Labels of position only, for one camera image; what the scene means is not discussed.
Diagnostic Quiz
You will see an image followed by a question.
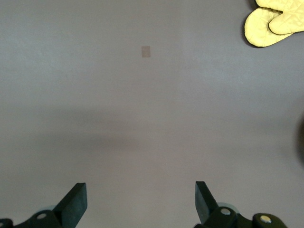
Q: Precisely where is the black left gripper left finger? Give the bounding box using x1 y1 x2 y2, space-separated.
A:
14 182 88 228

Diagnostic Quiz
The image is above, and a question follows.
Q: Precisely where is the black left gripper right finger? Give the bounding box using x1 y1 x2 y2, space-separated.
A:
193 181 239 228

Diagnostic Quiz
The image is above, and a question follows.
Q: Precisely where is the yellow quilted oven mitt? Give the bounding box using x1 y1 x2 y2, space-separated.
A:
243 0 304 48

